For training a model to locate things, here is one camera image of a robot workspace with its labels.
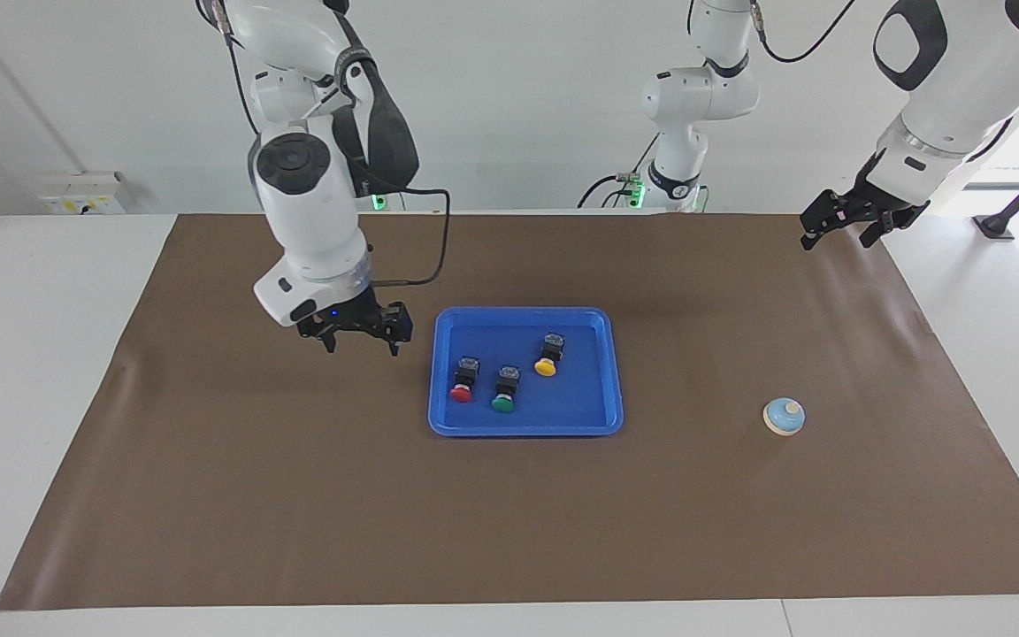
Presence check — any light blue call bell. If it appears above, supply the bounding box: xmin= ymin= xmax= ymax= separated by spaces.
xmin=762 ymin=398 xmax=806 ymax=437

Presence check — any green push button switch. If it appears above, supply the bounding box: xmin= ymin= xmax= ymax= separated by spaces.
xmin=491 ymin=364 xmax=523 ymax=414

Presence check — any blue plastic tray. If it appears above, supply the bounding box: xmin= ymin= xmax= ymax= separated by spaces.
xmin=427 ymin=306 xmax=624 ymax=438

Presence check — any white wall socket box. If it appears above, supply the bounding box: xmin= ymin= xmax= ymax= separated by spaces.
xmin=39 ymin=171 xmax=126 ymax=216

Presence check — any black left arm base cable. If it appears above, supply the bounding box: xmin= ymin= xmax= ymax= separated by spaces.
xmin=577 ymin=131 xmax=663 ymax=210

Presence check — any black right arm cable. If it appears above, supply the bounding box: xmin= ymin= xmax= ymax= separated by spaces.
xmin=195 ymin=0 xmax=451 ymax=288

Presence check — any red push button switch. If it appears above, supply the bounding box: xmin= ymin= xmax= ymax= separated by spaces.
xmin=449 ymin=356 xmax=482 ymax=404

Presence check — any yellow push button switch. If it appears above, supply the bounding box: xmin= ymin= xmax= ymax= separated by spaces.
xmin=534 ymin=333 xmax=566 ymax=379

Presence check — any brown table mat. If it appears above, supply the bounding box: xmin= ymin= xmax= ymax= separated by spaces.
xmin=0 ymin=211 xmax=1019 ymax=612

